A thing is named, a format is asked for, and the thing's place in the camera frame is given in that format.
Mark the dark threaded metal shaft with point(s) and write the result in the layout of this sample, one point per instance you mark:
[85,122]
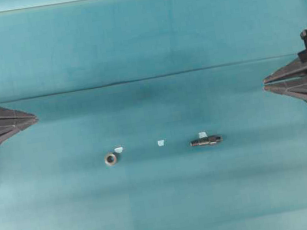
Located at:
[205,141]

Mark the right pale tape marker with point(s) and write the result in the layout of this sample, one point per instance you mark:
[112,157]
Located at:
[202,135]

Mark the pale tape marker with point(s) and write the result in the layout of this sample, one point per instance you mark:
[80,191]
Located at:
[161,143]
[202,135]
[119,149]

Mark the left pale tape marker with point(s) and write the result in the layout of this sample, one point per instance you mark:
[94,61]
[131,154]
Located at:
[119,149]

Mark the middle pale tape marker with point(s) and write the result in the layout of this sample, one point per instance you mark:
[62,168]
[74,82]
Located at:
[161,143]

